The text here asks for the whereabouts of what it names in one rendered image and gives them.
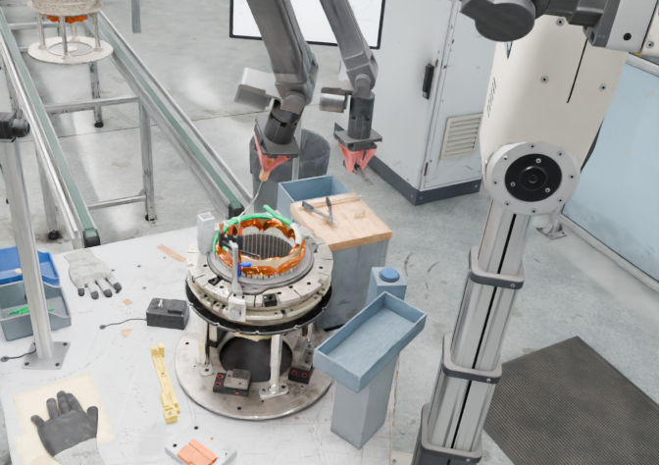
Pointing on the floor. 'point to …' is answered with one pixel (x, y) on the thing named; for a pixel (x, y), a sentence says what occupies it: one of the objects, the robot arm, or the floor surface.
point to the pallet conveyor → (69, 200)
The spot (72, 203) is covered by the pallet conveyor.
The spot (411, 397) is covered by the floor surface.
